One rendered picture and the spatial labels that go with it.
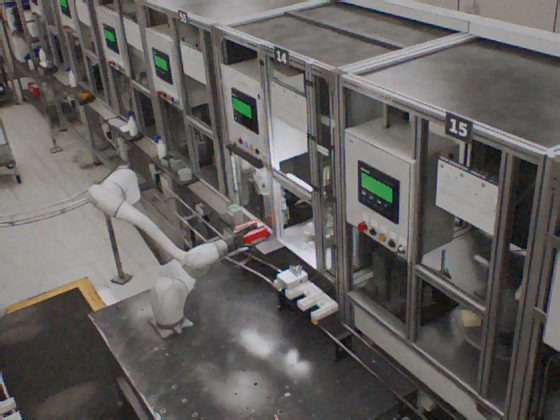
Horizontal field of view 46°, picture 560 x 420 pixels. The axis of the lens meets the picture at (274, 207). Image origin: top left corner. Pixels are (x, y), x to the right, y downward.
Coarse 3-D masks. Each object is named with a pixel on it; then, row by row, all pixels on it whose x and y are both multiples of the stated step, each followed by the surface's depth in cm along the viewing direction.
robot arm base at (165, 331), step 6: (186, 318) 356; (156, 324) 351; (174, 324) 347; (180, 324) 349; (186, 324) 351; (192, 324) 353; (156, 330) 352; (162, 330) 348; (168, 330) 347; (174, 330) 347; (180, 330) 345; (162, 336) 345; (168, 336) 347
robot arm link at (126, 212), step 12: (120, 204) 325; (120, 216) 326; (132, 216) 326; (144, 216) 329; (144, 228) 328; (156, 228) 331; (156, 240) 333; (168, 240) 337; (168, 252) 339; (180, 252) 340; (192, 276) 342
